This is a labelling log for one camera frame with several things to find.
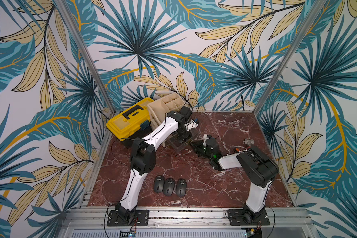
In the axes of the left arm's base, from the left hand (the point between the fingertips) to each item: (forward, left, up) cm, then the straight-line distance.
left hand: (185, 137), depth 92 cm
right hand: (-2, -2, -2) cm, 3 cm away
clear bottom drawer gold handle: (-8, +5, +3) cm, 10 cm away
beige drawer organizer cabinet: (+12, +17, +12) cm, 24 cm away
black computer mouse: (-25, +14, -9) cm, 30 cm away
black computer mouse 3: (-27, +9, -9) cm, 30 cm away
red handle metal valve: (+2, -43, -8) cm, 44 cm away
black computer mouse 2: (-27, +2, -9) cm, 29 cm away
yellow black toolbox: (+5, +31, +6) cm, 32 cm away
